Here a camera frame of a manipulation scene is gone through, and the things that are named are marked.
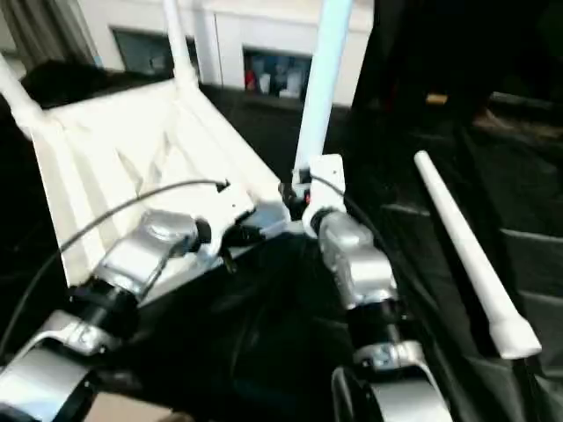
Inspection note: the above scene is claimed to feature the white plastic table top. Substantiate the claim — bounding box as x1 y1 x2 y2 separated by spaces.
25 80 310 305

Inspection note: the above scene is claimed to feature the black work mat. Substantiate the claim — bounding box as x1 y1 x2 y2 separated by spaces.
0 61 563 422

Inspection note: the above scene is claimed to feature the white blue patterned container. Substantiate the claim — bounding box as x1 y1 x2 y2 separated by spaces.
273 64 288 96

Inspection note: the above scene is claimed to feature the white glass door cabinet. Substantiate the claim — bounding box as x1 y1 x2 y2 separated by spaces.
87 0 376 107

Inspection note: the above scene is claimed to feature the dark metal bar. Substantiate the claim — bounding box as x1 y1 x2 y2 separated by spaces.
491 92 563 111

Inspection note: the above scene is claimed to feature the grey curtain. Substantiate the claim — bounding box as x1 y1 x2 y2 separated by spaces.
0 0 97 74

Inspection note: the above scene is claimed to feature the black right camera cable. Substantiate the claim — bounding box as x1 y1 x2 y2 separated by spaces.
311 173 423 335

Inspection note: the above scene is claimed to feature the black camera cable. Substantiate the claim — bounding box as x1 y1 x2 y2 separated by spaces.
311 173 423 335
0 178 230 353

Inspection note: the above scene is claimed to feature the black left camera cable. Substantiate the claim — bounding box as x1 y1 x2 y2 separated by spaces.
0 178 230 353

